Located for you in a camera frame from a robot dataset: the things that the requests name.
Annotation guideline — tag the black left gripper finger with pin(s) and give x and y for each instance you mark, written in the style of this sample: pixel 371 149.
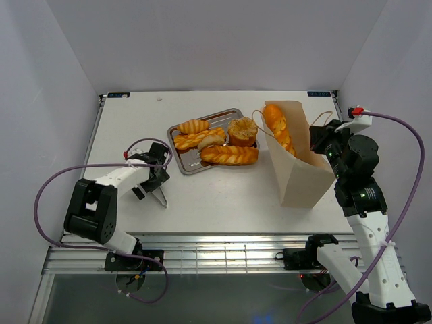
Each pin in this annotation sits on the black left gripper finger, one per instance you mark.
pixel 139 192
pixel 157 177

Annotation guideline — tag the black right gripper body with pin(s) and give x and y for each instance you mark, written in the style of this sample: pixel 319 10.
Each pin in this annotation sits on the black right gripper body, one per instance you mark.
pixel 331 143

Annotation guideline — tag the silver metal tongs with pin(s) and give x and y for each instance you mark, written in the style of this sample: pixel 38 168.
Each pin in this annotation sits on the silver metal tongs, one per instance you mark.
pixel 160 197

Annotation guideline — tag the cream paper bag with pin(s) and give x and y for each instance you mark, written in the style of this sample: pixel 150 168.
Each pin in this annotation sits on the cream paper bag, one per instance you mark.
pixel 302 179

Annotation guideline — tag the long fake baguette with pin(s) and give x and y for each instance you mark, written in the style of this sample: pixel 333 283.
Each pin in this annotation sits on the long fake baguette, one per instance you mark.
pixel 276 121

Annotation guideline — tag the round sesame fake bread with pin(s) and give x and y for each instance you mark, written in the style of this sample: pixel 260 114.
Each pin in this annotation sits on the round sesame fake bread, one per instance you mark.
pixel 242 132

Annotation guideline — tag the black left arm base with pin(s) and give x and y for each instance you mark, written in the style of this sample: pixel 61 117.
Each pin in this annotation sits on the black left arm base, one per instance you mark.
pixel 114 262

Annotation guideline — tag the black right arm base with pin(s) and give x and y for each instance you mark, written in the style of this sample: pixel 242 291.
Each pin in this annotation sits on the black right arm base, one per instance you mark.
pixel 295 259

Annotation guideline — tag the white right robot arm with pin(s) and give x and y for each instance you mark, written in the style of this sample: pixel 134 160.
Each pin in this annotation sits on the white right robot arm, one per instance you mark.
pixel 381 293

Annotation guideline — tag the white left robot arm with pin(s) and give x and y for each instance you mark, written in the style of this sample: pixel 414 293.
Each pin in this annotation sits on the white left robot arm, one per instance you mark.
pixel 92 211

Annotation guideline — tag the twisted fake bread middle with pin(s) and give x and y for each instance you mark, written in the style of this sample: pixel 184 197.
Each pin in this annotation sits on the twisted fake bread middle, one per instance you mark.
pixel 183 141

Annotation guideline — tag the twisted fake bread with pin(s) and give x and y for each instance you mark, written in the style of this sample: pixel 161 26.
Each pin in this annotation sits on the twisted fake bread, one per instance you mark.
pixel 183 141
pixel 230 155

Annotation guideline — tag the small striped fake bread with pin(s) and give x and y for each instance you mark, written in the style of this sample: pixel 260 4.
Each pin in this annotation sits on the small striped fake bread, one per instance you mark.
pixel 193 126

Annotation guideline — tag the pale shell fake bread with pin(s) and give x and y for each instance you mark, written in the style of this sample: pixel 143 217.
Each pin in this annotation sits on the pale shell fake bread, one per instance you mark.
pixel 210 140

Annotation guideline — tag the twisted fake bread front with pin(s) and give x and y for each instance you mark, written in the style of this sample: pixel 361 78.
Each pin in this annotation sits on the twisted fake bread front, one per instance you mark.
pixel 230 155

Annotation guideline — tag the silver metal tray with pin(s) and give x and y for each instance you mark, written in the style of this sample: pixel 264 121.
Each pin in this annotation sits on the silver metal tray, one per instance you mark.
pixel 189 160

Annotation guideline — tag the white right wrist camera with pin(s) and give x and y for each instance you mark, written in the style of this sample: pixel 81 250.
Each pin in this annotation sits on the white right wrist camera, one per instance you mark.
pixel 359 120

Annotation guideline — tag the aluminium frame rail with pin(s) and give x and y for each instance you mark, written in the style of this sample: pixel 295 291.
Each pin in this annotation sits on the aluminium frame rail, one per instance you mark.
pixel 186 254

